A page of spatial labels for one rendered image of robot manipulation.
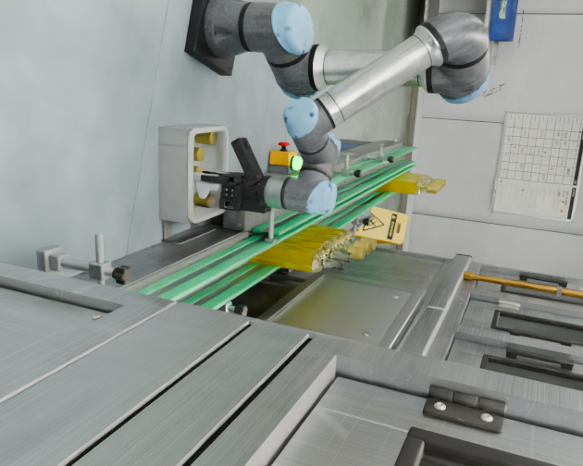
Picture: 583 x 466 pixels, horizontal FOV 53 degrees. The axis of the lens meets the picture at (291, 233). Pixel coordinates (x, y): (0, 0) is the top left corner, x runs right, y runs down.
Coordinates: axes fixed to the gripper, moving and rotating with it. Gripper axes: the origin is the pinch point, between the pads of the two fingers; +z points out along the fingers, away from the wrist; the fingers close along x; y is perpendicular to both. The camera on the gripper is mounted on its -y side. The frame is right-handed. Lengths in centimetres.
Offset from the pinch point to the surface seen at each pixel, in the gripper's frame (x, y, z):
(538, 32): 608, -98, -54
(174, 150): -7.7, -6.0, 1.2
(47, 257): -53, 8, -5
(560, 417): -76, 3, -81
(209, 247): -4.7, 16.6, -7.0
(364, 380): -76, 3, -65
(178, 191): -7.4, 3.6, 0.2
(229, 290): -6.6, 25.7, -13.7
